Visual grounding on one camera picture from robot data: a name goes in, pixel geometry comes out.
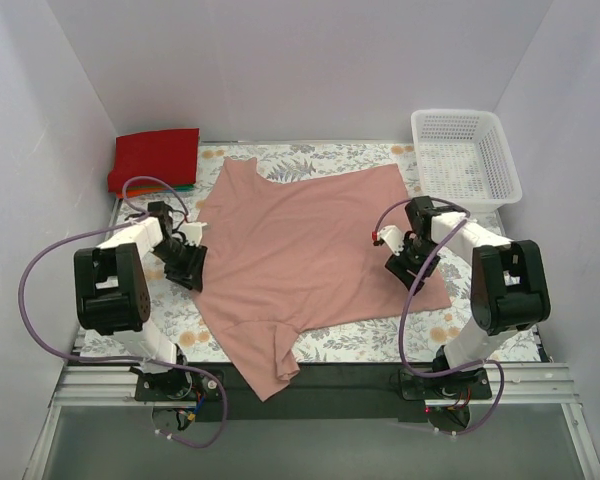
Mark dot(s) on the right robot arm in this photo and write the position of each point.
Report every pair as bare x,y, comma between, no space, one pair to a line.
508,291

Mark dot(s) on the red folded t shirt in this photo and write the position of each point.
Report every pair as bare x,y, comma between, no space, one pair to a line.
169,155

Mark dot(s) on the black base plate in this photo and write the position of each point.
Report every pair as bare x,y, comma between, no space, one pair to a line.
354,391

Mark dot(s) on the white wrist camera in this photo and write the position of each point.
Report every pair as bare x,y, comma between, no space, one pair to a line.
390,236
192,232

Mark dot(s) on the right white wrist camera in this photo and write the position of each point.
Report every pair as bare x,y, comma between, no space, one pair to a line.
390,236

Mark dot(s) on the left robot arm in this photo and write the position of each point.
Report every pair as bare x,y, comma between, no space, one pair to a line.
112,295

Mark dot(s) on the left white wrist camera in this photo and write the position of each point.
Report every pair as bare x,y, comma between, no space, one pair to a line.
192,232

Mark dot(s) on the white plastic basket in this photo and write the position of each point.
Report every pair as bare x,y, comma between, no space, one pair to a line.
463,156

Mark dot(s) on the pink t shirt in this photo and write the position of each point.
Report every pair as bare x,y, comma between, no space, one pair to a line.
286,258

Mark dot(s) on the orange folded t shirt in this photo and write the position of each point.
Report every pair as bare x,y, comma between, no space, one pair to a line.
140,191

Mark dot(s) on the floral table mat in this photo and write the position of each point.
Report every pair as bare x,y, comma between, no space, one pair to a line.
375,340

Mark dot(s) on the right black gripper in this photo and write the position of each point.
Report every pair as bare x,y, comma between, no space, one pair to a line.
407,268

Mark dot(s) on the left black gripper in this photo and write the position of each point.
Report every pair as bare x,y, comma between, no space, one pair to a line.
188,265

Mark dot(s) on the aluminium frame rail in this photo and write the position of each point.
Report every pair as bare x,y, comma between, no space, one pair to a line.
106,385

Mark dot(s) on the green folded t shirt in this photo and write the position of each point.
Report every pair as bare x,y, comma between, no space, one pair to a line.
177,188

